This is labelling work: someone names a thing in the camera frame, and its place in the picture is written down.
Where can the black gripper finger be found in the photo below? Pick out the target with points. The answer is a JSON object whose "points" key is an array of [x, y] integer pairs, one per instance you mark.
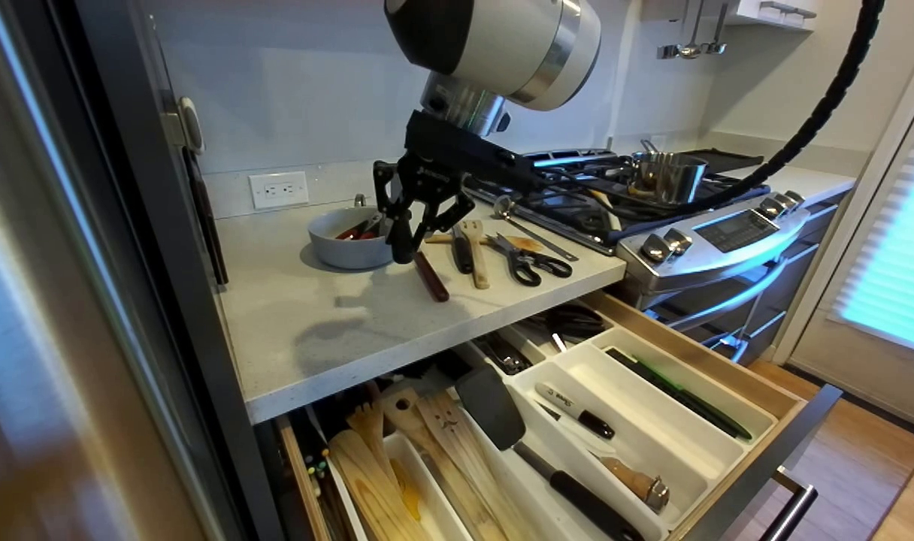
{"points": [[379, 184], [405, 242]]}

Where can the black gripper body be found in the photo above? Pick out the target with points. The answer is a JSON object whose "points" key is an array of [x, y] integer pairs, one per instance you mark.
{"points": [[427, 180]]}

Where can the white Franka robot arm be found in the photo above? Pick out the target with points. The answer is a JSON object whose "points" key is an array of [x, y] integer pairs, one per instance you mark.
{"points": [[505, 40]]}

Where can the gray bowl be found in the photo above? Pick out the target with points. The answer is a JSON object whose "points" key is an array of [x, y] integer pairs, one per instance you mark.
{"points": [[346, 256]]}

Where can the silver stove knob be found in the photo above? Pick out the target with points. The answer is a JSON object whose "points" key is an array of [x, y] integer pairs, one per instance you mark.
{"points": [[657, 248], [792, 198], [678, 242], [771, 207]]}

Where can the thin wooden stick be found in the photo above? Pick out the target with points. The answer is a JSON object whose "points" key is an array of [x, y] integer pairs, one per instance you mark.
{"points": [[440, 240]]}

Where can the metal ice cream scoop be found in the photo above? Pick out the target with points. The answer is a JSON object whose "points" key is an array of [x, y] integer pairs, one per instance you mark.
{"points": [[504, 207]]}

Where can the small wooden scraper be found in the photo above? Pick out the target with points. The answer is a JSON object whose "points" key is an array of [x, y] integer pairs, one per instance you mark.
{"points": [[524, 246]]}

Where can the black kitchen tool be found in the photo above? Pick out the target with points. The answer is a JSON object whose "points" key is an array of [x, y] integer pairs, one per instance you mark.
{"points": [[504, 356], [578, 320]]}

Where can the black nylon turner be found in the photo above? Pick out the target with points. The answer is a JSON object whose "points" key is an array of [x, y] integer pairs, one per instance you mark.
{"points": [[490, 407]]}

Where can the slotted wooden spatula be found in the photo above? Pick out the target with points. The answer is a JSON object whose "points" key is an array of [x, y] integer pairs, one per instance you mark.
{"points": [[416, 431]]}

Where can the white narrow utensil tray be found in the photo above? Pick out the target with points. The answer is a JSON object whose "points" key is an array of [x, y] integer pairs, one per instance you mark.
{"points": [[427, 484]]}

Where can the long green and black tool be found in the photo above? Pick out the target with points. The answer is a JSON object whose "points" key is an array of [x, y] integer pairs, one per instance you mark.
{"points": [[678, 391]]}

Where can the white compartment cutlery tray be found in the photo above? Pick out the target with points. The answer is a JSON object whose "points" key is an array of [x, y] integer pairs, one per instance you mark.
{"points": [[668, 411]]}

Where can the stainless gas range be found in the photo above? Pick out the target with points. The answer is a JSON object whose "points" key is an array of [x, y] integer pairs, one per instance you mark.
{"points": [[737, 230]]}

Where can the wooden kitchen drawer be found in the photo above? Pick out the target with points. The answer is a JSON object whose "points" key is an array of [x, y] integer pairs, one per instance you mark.
{"points": [[698, 363]]}

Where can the stainless steel refrigerator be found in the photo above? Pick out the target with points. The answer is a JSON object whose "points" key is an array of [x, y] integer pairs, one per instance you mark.
{"points": [[75, 302]]}

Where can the white door with blinds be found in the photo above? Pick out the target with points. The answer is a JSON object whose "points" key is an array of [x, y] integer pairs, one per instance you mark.
{"points": [[889, 271]]}

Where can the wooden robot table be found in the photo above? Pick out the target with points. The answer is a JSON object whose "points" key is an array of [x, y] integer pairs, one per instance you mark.
{"points": [[913, 499]]}

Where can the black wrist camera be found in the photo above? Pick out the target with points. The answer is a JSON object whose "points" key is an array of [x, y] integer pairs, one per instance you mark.
{"points": [[477, 152]]}

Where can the white wall outlet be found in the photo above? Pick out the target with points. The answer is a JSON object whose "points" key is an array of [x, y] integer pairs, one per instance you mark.
{"points": [[278, 189]]}

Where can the black wall-mounted bar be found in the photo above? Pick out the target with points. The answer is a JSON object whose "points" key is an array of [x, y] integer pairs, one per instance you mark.
{"points": [[204, 220]]}

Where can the white wall cabinet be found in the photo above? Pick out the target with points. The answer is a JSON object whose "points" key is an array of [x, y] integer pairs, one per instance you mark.
{"points": [[775, 13]]}

